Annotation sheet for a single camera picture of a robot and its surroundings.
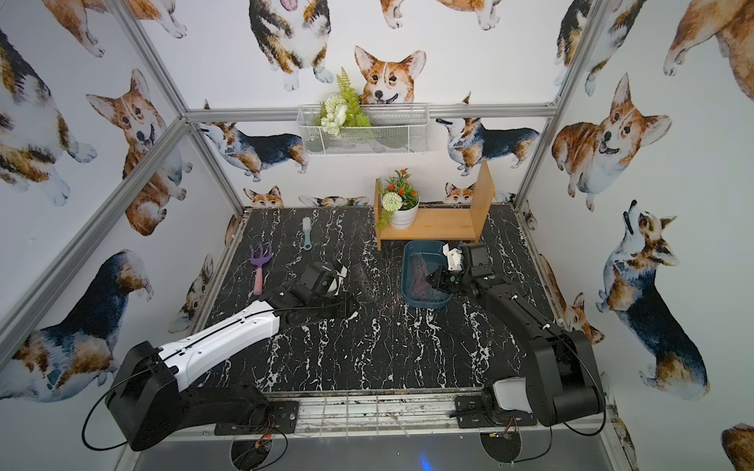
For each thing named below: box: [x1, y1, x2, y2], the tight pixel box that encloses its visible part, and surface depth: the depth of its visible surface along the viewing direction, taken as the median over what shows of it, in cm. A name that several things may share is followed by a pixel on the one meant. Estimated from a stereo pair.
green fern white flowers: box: [313, 66, 373, 137], surface depth 82 cm
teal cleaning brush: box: [302, 215, 313, 252], surface depth 116 cm
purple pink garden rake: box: [249, 243, 272, 296], surface depth 106 cm
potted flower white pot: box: [377, 167, 422, 231], surface depth 98 cm
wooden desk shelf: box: [375, 160, 496, 252], surface depth 108 cm
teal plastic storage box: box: [401, 240, 453, 309], surface depth 101 cm
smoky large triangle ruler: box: [408, 252, 442, 303], surface depth 97 cm
